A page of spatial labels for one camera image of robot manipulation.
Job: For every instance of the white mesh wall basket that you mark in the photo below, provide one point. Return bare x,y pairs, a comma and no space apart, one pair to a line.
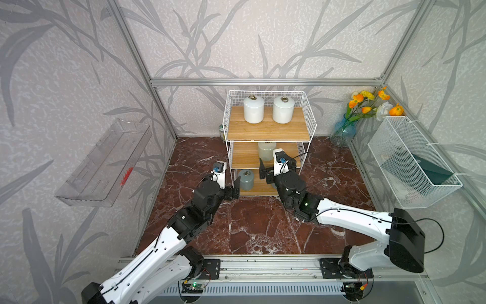
401,132

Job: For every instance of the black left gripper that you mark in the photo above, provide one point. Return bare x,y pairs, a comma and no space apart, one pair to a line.
229,195

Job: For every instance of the orange and white flowers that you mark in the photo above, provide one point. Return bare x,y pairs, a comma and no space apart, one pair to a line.
368,105

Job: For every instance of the blue glass vase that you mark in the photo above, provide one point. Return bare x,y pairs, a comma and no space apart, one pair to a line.
344,132

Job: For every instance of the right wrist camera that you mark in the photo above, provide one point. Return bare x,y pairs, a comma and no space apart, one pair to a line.
280,162

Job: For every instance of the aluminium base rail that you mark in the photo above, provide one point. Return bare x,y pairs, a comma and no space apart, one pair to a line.
294,268

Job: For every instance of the clear plastic wall tray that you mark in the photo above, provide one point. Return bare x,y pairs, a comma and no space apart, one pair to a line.
102,175

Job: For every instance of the green book in basket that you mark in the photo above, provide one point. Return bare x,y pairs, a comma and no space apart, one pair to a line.
414,170

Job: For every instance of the yellow label sunflower jar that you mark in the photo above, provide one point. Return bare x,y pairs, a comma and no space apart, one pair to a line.
222,133

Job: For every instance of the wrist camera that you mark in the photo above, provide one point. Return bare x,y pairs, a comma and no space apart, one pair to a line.
280,162
218,173

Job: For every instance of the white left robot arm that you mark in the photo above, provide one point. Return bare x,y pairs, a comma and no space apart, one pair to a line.
169,258

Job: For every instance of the white wire three-tier shelf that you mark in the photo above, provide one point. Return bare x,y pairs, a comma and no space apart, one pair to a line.
242,138

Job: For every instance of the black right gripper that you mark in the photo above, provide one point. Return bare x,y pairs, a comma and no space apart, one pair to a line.
262,170

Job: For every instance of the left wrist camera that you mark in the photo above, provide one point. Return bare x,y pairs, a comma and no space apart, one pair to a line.
218,173

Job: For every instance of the beige tea canister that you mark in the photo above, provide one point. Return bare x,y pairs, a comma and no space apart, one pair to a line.
265,150

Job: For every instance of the left white tea canister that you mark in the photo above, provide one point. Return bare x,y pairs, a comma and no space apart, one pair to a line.
254,109

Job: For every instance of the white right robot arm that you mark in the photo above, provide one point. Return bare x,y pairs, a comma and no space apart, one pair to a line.
397,239

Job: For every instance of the blue-grey tea canister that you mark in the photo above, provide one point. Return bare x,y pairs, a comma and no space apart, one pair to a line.
246,180

